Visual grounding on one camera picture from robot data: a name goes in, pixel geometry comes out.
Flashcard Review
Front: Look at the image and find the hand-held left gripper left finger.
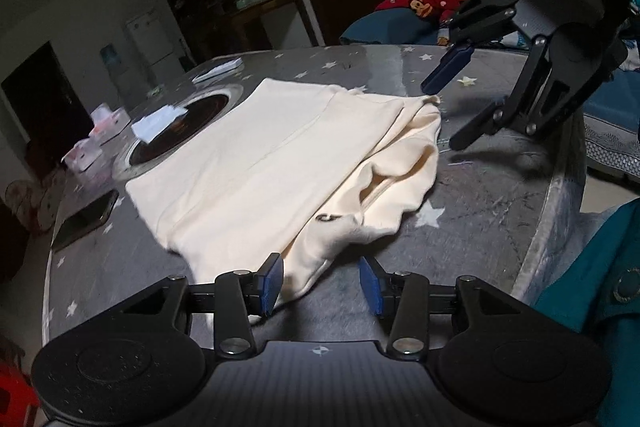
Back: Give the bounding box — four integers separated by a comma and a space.
122, 252, 286, 361

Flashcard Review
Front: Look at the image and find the round black induction cooker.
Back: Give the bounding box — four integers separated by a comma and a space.
112, 87, 246, 180

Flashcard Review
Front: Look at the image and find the red plastic stool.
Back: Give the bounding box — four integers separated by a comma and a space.
0, 359, 42, 427

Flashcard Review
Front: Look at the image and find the floral cushion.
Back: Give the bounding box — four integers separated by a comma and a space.
4, 179, 66, 236

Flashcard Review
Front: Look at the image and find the wooden sideboard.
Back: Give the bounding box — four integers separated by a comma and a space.
232, 0, 319, 56

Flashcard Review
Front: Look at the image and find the black smartphone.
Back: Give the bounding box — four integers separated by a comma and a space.
51, 190, 120, 252

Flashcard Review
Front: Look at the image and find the grey star-print tablecloth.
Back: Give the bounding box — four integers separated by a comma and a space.
42, 42, 587, 350

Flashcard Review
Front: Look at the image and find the white refrigerator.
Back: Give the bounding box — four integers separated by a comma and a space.
124, 6, 182, 88

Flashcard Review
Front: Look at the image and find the blue sofa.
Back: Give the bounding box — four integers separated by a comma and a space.
340, 0, 532, 48

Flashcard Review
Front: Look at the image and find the white tissue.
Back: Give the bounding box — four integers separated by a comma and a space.
131, 104, 189, 142

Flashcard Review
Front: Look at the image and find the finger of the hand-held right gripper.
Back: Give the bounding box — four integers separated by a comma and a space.
448, 34, 566, 152
421, 0, 519, 94

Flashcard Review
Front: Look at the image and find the grey patterned sofa cover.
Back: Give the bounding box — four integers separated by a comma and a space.
582, 54, 640, 184

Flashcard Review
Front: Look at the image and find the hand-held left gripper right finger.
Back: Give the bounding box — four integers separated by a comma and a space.
358, 255, 522, 361

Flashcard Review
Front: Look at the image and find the teal jacket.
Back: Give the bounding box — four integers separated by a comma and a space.
532, 194, 640, 427

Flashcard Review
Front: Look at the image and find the pink white tissue pack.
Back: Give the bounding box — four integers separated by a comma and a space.
89, 104, 132, 142
61, 138, 103, 172

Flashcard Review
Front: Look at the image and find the white folded paper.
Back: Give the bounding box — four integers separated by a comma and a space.
192, 58, 244, 84

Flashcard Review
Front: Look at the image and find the cream knit garment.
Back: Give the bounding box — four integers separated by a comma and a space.
125, 78, 443, 325

